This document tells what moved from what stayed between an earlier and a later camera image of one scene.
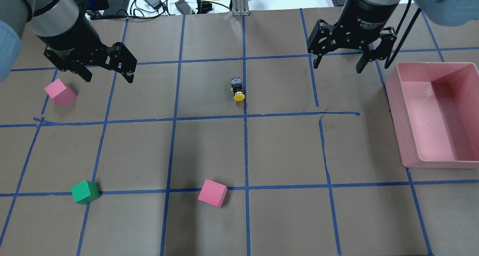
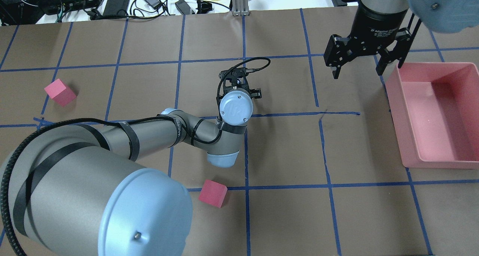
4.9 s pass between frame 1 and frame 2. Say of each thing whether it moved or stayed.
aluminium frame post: stayed
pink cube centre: stayed
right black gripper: moved
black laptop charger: stayed
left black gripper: moved
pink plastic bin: stayed
